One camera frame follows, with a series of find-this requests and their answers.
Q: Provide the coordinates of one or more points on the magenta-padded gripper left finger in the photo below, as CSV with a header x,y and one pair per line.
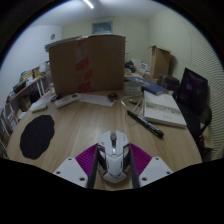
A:
x,y
71,170

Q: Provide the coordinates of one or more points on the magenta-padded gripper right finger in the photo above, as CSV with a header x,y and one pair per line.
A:
x,y
154,170

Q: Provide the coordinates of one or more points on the white and grey computer mouse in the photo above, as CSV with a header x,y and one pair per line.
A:
x,y
113,160

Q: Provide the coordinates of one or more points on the black wavy-edged mouse pad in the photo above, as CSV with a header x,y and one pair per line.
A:
x,y
36,136

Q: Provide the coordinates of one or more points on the black marker pen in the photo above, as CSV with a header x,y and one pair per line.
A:
x,y
145,123

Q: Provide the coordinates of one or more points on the open white book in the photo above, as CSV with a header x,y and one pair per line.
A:
x,y
163,110

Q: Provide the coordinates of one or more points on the black office chair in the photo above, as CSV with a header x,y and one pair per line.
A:
x,y
200,130

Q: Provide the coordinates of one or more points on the slim white remote control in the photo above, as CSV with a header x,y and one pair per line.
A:
x,y
39,107

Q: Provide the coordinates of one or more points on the black eyeglasses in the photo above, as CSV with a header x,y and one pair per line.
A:
x,y
55,98

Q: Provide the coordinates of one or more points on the plain white paper sheet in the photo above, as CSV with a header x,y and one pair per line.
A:
x,y
96,99

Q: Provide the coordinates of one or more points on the blue book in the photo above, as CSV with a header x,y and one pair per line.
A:
x,y
155,88

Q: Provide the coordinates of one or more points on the small black clip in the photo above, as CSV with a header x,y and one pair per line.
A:
x,y
113,96

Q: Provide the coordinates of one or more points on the clear plastic container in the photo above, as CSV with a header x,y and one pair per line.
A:
x,y
133,88

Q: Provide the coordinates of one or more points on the cluttered shelf unit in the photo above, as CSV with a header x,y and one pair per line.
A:
x,y
20,96

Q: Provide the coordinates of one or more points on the black monitor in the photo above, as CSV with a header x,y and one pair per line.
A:
x,y
193,88

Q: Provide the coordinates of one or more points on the small brown cardboard box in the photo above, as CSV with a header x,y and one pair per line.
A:
x,y
160,61

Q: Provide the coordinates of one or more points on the large brown cardboard box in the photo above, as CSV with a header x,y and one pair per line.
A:
x,y
100,63

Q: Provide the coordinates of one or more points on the ceiling tube light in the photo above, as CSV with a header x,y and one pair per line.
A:
x,y
88,3

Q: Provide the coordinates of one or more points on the round wall clock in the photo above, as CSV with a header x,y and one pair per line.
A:
x,y
53,36

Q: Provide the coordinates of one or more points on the grey wall vent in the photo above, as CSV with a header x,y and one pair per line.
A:
x,y
102,27

